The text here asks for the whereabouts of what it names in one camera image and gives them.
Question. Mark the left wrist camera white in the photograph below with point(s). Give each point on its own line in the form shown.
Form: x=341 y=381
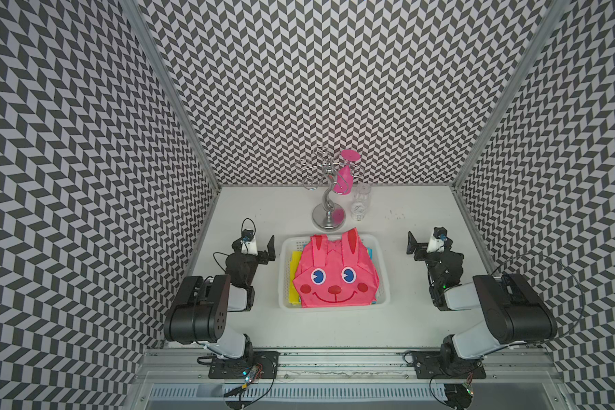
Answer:
x=248 y=242

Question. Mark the aluminium front rail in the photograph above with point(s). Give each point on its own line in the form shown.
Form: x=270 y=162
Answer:
x=341 y=365

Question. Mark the right aluminium corner post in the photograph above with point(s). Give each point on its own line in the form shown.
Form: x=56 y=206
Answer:
x=532 y=51

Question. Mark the white plastic perforated basket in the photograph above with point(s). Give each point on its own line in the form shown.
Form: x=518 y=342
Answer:
x=298 y=244

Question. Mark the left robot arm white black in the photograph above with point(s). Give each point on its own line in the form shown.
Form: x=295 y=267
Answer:
x=198 y=314

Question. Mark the clear wine glass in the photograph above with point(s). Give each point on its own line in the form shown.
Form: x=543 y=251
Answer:
x=361 y=201

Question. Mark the left aluminium corner post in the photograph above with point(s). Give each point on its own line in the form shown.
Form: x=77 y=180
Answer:
x=140 y=29

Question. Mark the silver metal glass rack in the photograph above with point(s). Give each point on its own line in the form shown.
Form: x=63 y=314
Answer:
x=323 y=168

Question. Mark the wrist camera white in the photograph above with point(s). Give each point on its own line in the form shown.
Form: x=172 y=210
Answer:
x=248 y=242
x=438 y=240

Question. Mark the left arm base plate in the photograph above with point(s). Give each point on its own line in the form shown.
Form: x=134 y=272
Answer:
x=265 y=363

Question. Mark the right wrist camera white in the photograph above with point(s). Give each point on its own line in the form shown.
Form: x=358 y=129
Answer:
x=438 y=240

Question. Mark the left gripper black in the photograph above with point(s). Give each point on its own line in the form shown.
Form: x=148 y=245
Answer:
x=262 y=254

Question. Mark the pink cartoon raincoat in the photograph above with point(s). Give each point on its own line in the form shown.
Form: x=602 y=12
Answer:
x=336 y=273

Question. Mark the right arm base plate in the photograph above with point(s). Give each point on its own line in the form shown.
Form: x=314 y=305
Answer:
x=432 y=365

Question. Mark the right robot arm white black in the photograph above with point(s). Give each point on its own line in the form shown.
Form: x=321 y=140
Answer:
x=513 y=313

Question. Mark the aluminium corner post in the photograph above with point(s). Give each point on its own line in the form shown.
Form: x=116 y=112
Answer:
x=140 y=29
x=532 y=51

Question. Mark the yellow raincoat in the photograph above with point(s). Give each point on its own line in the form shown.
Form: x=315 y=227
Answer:
x=293 y=295

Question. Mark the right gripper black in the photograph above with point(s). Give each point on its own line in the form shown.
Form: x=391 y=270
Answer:
x=420 y=248

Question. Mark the pink plastic wine glass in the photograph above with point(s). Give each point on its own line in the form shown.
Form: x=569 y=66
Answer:
x=347 y=166

